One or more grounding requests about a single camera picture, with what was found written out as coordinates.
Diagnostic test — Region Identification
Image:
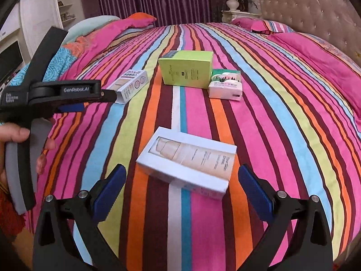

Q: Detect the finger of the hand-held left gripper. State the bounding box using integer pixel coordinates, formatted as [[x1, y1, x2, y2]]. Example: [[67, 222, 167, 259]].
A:
[[58, 103, 85, 113], [100, 89, 118, 104]]

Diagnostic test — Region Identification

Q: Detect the white wardrobe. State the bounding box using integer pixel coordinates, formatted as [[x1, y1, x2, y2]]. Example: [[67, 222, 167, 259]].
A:
[[0, 0, 85, 71]]

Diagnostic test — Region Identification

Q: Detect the dark green plant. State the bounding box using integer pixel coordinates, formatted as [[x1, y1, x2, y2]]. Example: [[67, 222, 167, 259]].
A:
[[240, 0, 259, 11]]

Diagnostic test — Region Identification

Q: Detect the white nightstand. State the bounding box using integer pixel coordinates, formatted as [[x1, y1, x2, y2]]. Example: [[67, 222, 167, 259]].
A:
[[221, 10, 261, 23]]

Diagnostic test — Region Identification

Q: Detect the striped bed sheet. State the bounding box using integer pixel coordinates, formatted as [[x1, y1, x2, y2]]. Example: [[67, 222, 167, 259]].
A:
[[25, 23, 361, 271]]

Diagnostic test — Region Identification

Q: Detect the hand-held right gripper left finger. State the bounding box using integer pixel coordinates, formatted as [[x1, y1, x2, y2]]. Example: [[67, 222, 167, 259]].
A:
[[32, 164, 127, 271]]

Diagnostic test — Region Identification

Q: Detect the large pink pillow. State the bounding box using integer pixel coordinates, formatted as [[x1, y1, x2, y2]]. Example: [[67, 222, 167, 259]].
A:
[[266, 32, 361, 110]]

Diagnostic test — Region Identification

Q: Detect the blue patterned quilt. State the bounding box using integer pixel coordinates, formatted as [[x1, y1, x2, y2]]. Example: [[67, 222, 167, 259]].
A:
[[8, 47, 80, 91]]

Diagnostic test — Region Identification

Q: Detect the beige tufted headboard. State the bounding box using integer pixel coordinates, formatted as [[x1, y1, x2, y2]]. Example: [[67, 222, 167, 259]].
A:
[[258, 0, 361, 74]]

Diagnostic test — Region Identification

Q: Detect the white box beige tube print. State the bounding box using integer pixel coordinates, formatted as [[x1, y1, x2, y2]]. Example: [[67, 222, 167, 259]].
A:
[[136, 126, 238, 201]]

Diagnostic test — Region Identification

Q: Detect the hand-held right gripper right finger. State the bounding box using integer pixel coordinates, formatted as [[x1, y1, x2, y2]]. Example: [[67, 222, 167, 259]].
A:
[[238, 164, 334, 271]]

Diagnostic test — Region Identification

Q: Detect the small white beige box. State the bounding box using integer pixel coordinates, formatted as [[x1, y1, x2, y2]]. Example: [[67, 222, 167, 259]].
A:
[[109, 69, 149, 105]]

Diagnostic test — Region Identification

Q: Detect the black television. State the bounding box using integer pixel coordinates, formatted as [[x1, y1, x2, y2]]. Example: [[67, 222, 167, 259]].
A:
[[0, 40, 24, 84]]

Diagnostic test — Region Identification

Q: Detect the pink orange quilt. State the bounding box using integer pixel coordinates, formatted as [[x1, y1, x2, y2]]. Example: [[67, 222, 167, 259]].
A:
[[60, 13, 157, 60]]

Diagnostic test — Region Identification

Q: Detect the green box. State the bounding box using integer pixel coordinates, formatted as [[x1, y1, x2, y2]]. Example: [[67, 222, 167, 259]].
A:
[[158, 51, 214, 89]]

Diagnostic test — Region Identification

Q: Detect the small pink pillow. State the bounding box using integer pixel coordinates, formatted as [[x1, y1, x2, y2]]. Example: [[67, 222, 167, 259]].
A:
[[231, 17, 295, 34]]

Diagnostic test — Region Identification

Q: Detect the person's left hand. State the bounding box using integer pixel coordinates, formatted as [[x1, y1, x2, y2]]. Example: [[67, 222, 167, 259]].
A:
[[0, 124, 57, 192]]

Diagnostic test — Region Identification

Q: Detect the light green pillow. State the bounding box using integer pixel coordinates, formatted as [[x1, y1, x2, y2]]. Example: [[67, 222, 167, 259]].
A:
[[66, 15, 120, 44]]

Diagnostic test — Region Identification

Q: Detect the white green tissue pack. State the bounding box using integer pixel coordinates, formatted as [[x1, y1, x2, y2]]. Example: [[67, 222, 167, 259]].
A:
[[208, 69, 243, 102]]

